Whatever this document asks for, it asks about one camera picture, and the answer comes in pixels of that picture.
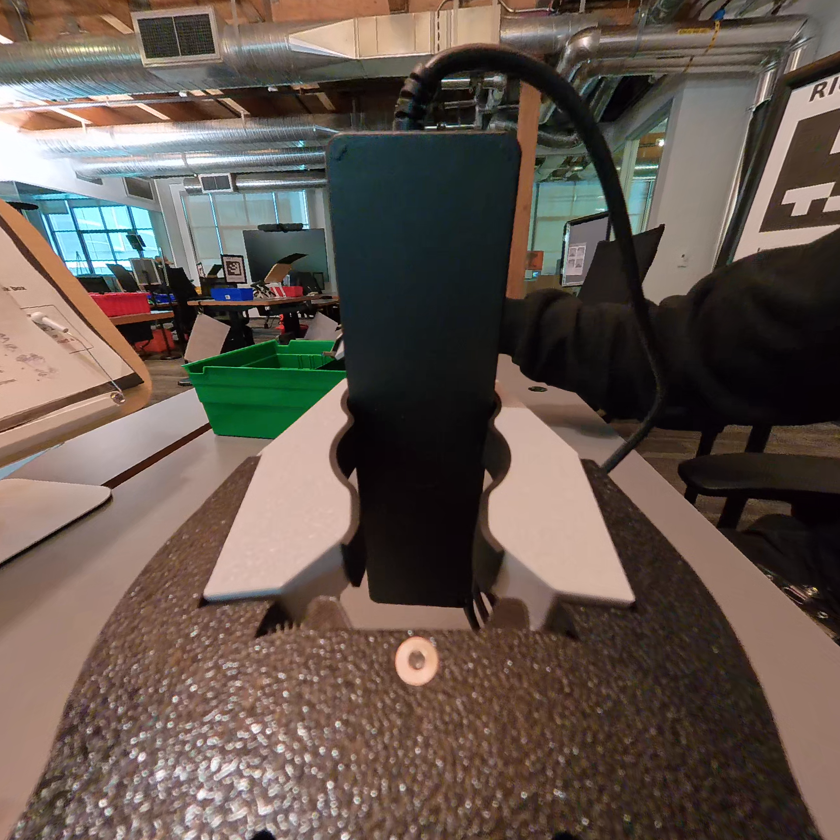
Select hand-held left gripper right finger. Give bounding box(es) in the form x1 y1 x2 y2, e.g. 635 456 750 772
474 386 637 632

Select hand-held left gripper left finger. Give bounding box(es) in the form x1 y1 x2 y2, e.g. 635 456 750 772
202 378 366 621

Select green plastic bin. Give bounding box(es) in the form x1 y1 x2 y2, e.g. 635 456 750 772
182 339 349 439

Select black hub cable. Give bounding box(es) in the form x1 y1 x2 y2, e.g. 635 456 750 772
392 43 669 472

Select person's right forearm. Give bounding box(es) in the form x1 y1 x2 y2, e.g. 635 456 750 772
502 226 840 437

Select black office chair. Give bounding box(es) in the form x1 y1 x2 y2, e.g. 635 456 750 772
678 420 840 529
577 224 665 306

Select grey board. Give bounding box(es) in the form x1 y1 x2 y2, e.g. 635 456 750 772
184 314 232 363

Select instruction sheet on wooden stand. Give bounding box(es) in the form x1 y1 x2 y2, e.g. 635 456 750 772
0 200 153 567

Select red plastic bin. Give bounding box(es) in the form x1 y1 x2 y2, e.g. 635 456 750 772
90 292 152 317

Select large black screen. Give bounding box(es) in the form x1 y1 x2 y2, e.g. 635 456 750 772
243 228 329 290

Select computer monitor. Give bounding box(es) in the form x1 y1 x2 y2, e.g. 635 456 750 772
562 211 613 288

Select printed instruction sheet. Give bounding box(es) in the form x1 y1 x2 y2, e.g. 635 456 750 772
0 223 142 427

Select air vent grille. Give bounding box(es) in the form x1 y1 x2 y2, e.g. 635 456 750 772
131 7 222 68

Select wooden post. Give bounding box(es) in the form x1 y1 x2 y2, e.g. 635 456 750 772
508 85 540 299

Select silver ventilation duct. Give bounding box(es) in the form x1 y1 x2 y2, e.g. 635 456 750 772
0 10 811 109

